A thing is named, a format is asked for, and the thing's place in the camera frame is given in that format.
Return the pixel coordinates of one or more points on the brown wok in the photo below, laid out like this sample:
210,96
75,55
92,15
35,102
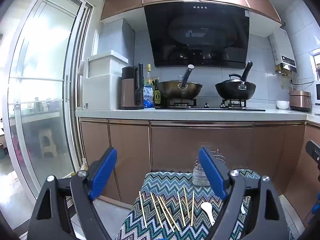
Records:
180,91

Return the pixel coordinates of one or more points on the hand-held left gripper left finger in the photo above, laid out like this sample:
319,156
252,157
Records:
105,172

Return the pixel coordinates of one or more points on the row of bamboo chopsticks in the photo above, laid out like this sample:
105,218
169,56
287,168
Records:
142,208

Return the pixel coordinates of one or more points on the black wok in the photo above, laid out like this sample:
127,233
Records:
235,92

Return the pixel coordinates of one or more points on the brown rice cooker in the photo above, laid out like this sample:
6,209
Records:
300,101

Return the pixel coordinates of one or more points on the zigzag knitted cloth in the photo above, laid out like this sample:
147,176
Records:
160,182

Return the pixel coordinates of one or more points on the glass sliding door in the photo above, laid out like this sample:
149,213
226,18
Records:
50,55

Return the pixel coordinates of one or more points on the dark bottle yellow label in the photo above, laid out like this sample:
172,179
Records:
157,97

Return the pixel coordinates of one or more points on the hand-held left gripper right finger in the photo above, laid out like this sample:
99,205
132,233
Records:
212,175

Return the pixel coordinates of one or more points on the white water heater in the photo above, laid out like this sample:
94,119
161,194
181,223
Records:
282,47

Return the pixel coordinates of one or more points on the white storage bin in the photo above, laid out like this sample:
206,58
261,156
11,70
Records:
100,85

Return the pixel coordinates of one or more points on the white bowl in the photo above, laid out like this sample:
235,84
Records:
283,104

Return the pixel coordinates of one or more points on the clear oil bottle blue label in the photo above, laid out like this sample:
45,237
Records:
148,95

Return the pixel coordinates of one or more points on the green plastic bucket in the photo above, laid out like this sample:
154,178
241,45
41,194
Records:
3,151

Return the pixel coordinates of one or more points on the brown wall cabinet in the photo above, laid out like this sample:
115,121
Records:
125,0

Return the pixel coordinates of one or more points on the brown electric kettle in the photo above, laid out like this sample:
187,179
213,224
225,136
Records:
127,90

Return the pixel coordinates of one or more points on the beige plastic stool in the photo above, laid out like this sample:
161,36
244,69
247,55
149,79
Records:
47,140

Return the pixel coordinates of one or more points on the black range hood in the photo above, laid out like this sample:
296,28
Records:
195,35

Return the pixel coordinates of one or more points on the black gas stove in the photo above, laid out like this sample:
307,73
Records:
207,108

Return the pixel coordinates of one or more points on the black pan lid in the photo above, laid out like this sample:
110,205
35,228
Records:
232,80

